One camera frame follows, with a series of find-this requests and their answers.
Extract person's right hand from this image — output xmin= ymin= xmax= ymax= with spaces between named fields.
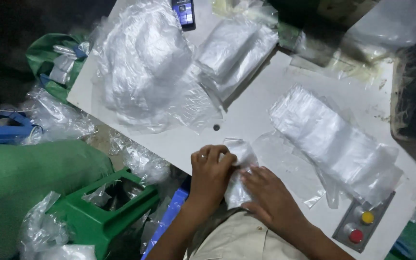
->
xmin=239 ymin=165 xmax=305 ymax=234

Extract person's left hand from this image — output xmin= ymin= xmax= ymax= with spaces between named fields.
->
xmin=190 ymin=144 xmax=238 ymax=214

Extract small clear plastic bag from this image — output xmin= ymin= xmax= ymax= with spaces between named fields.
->
xmin=222 ymin=137 xmax=260 ymax=211

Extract flat clear plastic bag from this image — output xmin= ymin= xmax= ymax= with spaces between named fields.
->
xmin=252 ymin=131 xmax=327 ymax=209

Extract person's beige shirt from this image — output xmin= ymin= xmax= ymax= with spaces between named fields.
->
xmin=183 ymin=208 xmax=311 ymax=260

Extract wrapped pack of clear bags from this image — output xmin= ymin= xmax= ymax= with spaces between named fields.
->
xmin=193 ymin=17 xmax=280 ymax=102

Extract heap of crumpled clear bags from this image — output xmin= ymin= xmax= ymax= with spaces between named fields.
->
xmin=91 ymin=0 xmax=224 ymax=135

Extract long stack of clear bags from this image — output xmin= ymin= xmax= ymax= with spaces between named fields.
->
xmin=268 ymin=84 xmax=404 ymax=209

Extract green plastic stool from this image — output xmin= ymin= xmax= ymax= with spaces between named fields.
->
xmin=46 ymin=167 xmax=161 ymax=260

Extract black mobile phone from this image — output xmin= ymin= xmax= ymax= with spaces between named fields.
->
xmin=171 ymin=0 xmax=197 ymax=32

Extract yellowish clear plastic bag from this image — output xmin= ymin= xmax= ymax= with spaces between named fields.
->
xmin=210 ymin=0 xmax=279 ymax=26

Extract heap of plastic scraps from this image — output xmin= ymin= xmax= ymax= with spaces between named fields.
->
xmin=19 ymin=84 xmax=172 ymax=185

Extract red push button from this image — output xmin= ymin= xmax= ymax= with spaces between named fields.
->
xmin=348 ymin=229 xmax=364 ymax=245

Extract yellow push button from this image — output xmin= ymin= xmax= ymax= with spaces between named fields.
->
xmin=360 ymin=210 xmax=375 ymax=225

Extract grey metal button box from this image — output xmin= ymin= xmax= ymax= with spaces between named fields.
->
xmin=332 ymin=191 xmax=397 ymax=254

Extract crumpled clear plastic scraps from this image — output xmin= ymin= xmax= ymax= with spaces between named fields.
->
xmin=17 ymin=191 xmax=98 ymax=260

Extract green bag with plastic packs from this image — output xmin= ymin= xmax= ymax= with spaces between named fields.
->
xmin=25 ymin=33 xmax=91 ymax=106

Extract large green woven sack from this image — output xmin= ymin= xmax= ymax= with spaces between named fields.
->
xmin=0 ymin=139 xmax=115 ymax=260

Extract large clear plastic sheet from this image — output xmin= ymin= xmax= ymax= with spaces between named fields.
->
xmin=290 ymin=0 xmax=416 ymax=85

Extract blue plastic crate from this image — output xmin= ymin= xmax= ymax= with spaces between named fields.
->
xmin=0 ymin=109 xmax=44 ymax=146

